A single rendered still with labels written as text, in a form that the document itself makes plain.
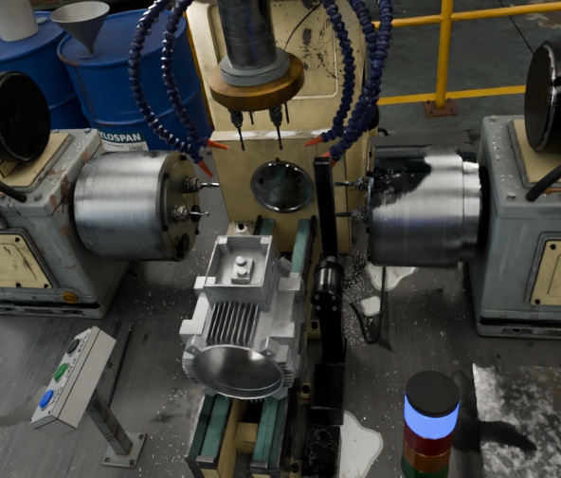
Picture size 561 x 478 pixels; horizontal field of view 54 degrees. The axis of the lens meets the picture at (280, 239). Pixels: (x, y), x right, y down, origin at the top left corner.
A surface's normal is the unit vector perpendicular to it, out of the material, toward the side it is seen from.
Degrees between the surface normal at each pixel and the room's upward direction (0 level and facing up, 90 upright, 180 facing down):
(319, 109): 90
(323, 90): 90
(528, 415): 0
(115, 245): 92
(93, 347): 55
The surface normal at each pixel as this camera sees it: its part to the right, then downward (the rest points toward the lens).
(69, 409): 0.73, -0.40
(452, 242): -0.17, 0.56
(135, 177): -0.18, -0.44
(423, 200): -0.20, 0.00
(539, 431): -0.13, -0.73
